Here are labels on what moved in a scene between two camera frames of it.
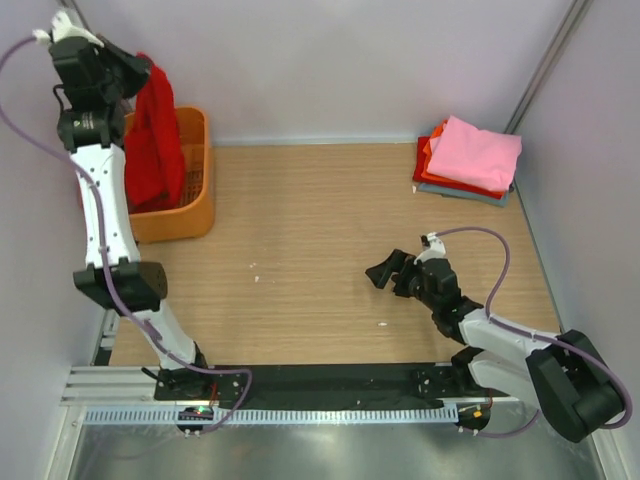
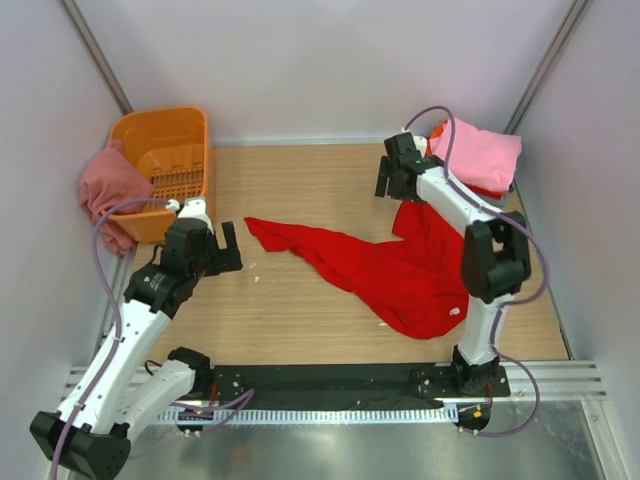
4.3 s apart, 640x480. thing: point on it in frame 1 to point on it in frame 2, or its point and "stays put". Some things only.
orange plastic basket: [194, 218] stays put
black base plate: [321, 386] stays put
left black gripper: [126, 68] to [220, 257]
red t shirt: [154, 155] to [418, 286]
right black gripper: [400, 275] to [392, 176]
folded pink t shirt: [466, 153] stays put
